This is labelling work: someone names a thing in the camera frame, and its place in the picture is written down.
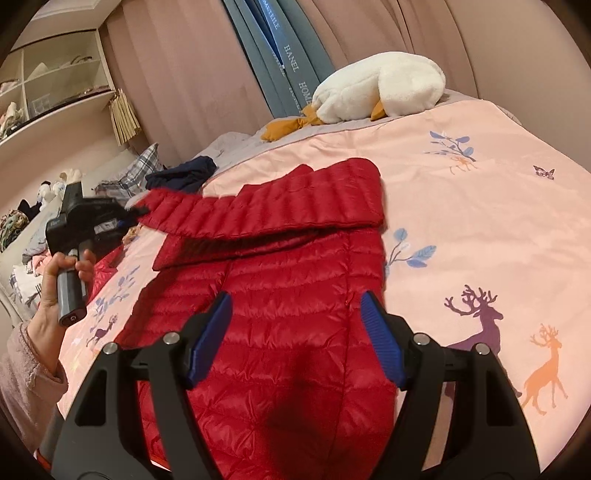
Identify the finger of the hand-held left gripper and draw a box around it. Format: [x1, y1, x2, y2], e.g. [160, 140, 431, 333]
[121, 204, 151, 232]

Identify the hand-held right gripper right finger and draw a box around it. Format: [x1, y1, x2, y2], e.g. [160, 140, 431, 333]
[360, 291, 541, 480]

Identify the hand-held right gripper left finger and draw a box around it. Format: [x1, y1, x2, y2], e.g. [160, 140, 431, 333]
[50, 292, 234, 480]

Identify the pile of mixed clothes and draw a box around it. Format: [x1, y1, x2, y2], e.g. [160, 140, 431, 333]
[0, 199, 63, 319]

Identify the person's left hand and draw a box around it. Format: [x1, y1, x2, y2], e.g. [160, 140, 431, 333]
[28, 251, 98, 344]

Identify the small plaid pillow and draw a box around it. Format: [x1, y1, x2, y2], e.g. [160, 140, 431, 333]
[93, 181, 137, 205]

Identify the white dog plush toy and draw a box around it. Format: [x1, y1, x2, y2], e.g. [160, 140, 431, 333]
[37, 181, 64, 212]

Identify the large plaid pillow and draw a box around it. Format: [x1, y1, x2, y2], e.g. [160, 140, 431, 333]
[115, 143, 164, 188]

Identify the beige headboard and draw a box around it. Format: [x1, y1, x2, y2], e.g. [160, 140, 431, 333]
[0, 147, 141, 259]

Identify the light red down jacket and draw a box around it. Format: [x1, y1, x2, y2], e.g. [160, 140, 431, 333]
[87, 256, 124, 303]

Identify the navy blue cloth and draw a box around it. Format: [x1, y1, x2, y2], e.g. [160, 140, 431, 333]
[145, 156, 218, 195]

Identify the yellowish tasselled hanging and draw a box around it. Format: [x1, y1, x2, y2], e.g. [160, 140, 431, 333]
[108, 89, 142, 147]

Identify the cream shelf unit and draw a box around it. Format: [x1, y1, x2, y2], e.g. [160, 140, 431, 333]
[0, 0, 116, 149]

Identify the pink curtain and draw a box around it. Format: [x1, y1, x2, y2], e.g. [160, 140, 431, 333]
[99, 0, 591, 162]

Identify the pink printed blanket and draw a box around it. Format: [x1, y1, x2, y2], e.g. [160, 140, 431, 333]
[55, 99, 591, 480]

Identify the white goose plush toy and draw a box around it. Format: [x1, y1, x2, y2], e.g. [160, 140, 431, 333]
[261, 52, 448, 141]

